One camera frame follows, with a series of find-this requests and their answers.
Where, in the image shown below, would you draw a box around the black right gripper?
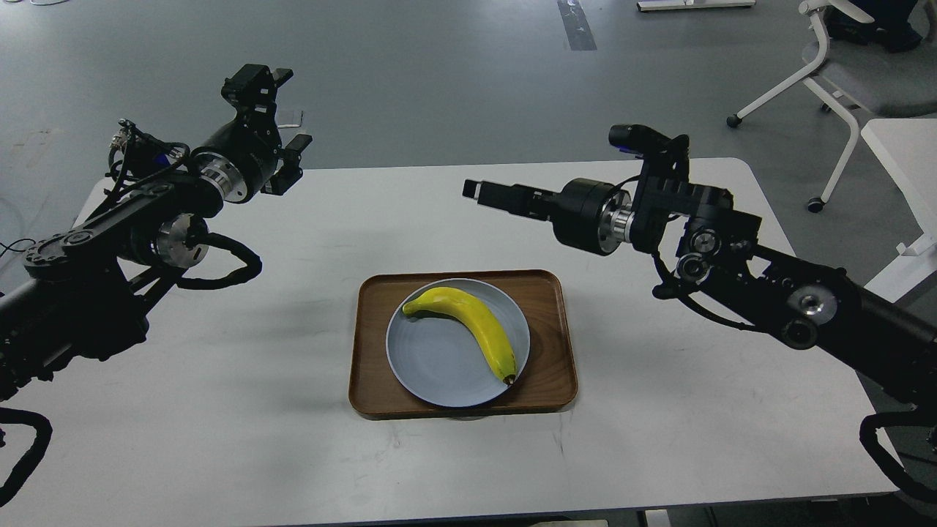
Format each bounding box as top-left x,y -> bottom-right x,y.
463,178 -> 630,256

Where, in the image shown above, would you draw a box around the white grey office chair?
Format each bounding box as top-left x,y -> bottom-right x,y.
726,1 -> 936,213

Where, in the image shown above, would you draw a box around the grey floor tape strip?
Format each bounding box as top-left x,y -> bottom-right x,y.
556,0 -> 598,51

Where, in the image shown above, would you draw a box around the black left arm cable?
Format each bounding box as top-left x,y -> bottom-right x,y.
0,407 -> 53,509

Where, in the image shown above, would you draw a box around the brown wooden tray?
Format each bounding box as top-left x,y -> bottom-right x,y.
348,269 -> 577,419

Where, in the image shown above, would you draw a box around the light blue plate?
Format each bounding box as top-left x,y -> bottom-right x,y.
385,277 -> 530,409

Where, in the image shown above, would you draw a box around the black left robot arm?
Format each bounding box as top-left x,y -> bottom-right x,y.
2,64 -> 312,400

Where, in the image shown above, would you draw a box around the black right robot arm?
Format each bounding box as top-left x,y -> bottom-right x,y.
462,124 -> 936,414

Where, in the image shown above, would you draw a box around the white floor tape marks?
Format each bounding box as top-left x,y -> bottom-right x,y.
275,109 -> 307,147

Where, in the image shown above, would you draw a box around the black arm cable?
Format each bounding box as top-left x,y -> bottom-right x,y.
0,407 -> 53,509
858,410 -> 937,506

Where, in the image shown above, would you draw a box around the yellow banana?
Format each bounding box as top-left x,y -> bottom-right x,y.
401,286 -> 518,386

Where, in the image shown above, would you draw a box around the white side table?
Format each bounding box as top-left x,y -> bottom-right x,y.
861,117 -> 937,304

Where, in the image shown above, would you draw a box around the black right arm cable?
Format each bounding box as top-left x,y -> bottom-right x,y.
858,410 -> 937,506

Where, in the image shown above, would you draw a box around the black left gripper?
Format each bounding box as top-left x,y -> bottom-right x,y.
192,64 -> 313,203

